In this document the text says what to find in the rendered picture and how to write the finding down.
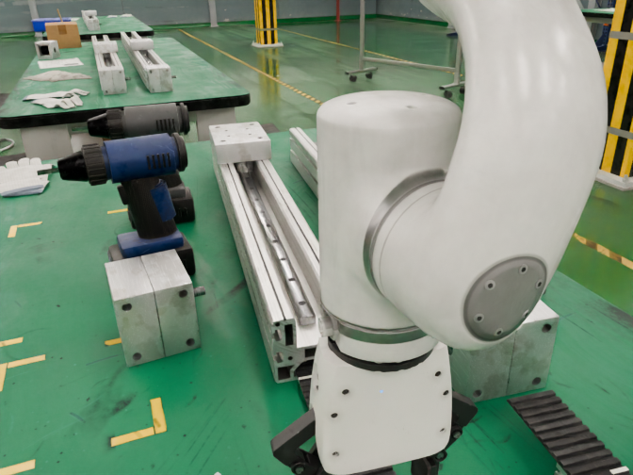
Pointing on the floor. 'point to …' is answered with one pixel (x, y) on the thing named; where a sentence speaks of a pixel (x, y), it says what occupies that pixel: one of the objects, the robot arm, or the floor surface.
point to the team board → (406, 62)
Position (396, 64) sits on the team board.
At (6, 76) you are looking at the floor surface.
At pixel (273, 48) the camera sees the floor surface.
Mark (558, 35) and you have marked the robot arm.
